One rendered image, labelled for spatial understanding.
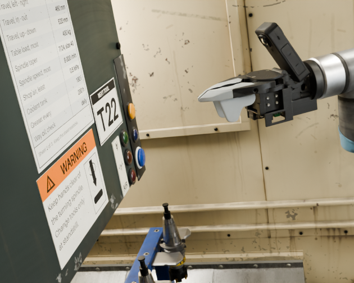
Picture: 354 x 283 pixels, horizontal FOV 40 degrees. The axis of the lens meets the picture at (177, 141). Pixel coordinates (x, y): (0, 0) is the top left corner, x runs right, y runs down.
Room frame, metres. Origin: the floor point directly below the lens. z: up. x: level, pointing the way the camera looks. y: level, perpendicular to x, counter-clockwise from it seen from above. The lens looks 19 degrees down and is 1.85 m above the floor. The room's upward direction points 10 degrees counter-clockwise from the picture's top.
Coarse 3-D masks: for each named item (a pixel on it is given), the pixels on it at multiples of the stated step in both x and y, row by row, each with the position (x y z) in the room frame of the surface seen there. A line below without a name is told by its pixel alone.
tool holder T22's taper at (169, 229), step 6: (162, 222) 1.04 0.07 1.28; (168, 222) 1.03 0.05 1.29; (174, 222) 1.04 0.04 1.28; (168, 228) 1.03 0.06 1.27; (174, 228) 1.03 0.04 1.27; (168, 234) 1.03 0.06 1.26; (174, 234) 1.03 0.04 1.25; (168, 240) 1.03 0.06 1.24; (174, 240) 1.02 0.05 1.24; (180, 240) 1.04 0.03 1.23; (168, 246) 1.03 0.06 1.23
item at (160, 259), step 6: (162, 252) 1.02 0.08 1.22; (168, 252) 1.01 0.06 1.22; (174, 252) 1.01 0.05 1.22; (156, 258) 1.00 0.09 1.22; (162, 258) 0.99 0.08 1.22; (168, 258) 0.99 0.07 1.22; (174, 258) 0.98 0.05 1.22; (180, 258) 0.98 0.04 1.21; (156, 264) 0.97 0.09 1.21; (162, 264) 0.97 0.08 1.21; (168, 264) 0.96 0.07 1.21; (174, 264) 0.96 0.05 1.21
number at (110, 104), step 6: (108, 96) 0.68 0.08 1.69; (114, 96) 0.70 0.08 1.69; (108, 102) 0.67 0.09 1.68; (114, 102) 0.69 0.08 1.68; (108, 108) 0.67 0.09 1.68; (114, 108) 0.69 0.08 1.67; (108, 114) 0.66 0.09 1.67; (114, 114) 0.68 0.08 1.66; (108, 120) 0.66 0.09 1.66; (114, 120) 0.68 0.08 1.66; (108, 126) 0.65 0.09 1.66
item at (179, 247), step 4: (180, 236) 1.06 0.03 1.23; (184, 240) 1.05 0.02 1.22; (160, 244) 1.04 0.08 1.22; (180, 244) 1.02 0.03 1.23; (184, 244) 1.05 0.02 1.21; (164, 248) 1.02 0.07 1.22; (168, 248) 1.02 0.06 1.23; (172, 248) 1.01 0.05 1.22; (176, 248) 1.01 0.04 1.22; (180, 248) 1.02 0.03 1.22; (180, 252) 1.02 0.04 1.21; (184, 252) 1.03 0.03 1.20
